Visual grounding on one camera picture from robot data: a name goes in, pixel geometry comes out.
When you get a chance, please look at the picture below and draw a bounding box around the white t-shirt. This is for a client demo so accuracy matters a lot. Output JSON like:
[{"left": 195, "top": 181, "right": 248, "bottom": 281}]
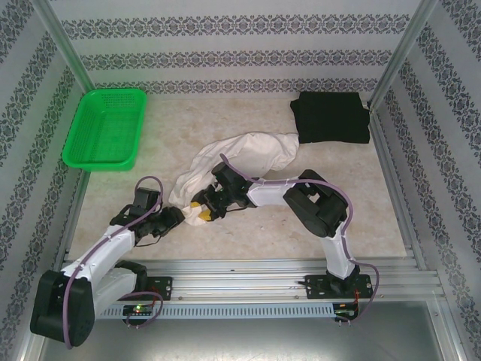
[{"left": 168, "top": 130, "right": 302, "bottom": 227}]

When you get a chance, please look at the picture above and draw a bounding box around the green plastic basket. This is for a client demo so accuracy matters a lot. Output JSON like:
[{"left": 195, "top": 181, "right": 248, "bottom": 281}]
[{"left": 62, "top": 87, "right": 148, "bottom": 172}]

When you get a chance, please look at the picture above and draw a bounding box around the folded black t-shirt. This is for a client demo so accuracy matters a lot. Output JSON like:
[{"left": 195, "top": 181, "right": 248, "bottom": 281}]
[{"left": 289, "top": 91, "right": 372, "bottom": 144}]

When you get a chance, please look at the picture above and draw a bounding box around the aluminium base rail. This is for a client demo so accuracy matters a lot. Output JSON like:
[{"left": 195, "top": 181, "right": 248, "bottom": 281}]
[{"left": 62, "top": 256, "right": 441, "bottom": 302}]

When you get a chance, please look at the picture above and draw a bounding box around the slotted white cable duct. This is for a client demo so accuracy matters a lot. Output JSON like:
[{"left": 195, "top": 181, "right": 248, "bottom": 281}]
[{"left": 100, "top": 302, "right": 336, "bottom": 320}]

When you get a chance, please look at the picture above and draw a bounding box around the aluminium frame post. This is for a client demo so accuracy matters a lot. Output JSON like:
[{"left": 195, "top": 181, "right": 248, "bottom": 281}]
[
  {"left": 40, "top": 0, "right": 94, "bottom": 99},
  {"left": 368, "top": 0, "right": 431, "bottom": 108}
]

